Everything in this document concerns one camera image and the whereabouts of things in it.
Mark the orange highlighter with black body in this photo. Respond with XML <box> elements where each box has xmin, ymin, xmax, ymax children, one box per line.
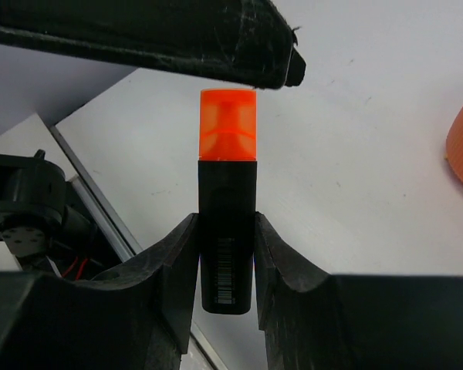
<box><xmin>198</xmin><ymin>89</ymin><xmax>258</xmax><ymax>315</ymax></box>

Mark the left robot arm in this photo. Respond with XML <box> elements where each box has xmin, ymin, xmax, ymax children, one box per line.
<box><xmin>0</xmin><ymin>1</ymin><xmax>306</xmax><ymax>265</ymax></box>

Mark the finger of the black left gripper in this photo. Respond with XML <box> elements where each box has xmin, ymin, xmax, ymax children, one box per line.
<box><xmin>0</xmin><ymin>0</ymin><xmax>306</xmax><ymax>89</ymax></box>

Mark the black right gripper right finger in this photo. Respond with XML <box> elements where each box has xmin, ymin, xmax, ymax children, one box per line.
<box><xmin>255</xmin><ymin>214</ymin><xmax>463</xmax><ymax>369</ymax></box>

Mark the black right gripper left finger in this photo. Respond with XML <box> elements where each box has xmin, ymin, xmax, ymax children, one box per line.
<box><xmin>0</xmin><ymin>214</ymin><xmax>198</xmax><ymax>369</ymax></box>

